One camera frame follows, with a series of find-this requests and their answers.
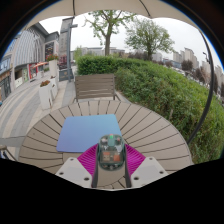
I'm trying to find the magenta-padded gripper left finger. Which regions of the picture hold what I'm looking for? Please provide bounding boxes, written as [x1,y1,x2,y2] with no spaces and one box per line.
[55,143,100,189]

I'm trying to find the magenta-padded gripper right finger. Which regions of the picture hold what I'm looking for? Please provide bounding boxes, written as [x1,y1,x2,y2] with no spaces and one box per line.
[123,143,169,189]

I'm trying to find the transparent computer mouse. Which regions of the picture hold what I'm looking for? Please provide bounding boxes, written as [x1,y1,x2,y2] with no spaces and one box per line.
[97,133,127,172]

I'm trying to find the blue square mouse pad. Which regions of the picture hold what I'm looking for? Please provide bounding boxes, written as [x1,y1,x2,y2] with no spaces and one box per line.
[56,113,123,154]

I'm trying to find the brown slatted wooden chair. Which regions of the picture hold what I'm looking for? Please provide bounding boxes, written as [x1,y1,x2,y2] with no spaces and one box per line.
[73,73,122,103]

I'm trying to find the tall white planter with flowers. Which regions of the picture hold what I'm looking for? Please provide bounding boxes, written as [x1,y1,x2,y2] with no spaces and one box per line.
[47,54,61,80]

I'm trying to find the curved black parasol pole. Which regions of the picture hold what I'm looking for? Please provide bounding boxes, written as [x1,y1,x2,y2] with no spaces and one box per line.
[186,29,215,145]

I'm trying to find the grey street lamp pole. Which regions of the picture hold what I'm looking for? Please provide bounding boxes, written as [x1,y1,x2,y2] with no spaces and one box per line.
[66,18,79,83]

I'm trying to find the distant apartment buildings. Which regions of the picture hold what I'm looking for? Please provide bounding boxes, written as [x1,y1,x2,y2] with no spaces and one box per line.
[151,47,224,91]

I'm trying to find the grey shopfront building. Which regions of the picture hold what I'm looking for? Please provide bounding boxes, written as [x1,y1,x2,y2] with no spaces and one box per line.
[0,22,60,103]

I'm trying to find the broad green tree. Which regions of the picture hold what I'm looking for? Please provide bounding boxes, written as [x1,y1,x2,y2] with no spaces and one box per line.
[124,18,176,61]

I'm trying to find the tall grey tower building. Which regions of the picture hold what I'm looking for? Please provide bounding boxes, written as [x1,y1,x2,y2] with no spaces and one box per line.
[59,18,74,69]

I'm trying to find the slender green tree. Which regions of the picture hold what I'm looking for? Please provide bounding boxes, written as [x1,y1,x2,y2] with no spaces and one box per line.
[83,9,136,57]

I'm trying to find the beige parasol canopy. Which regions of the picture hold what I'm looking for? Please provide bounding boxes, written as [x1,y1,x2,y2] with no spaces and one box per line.
[26,0,201,30]

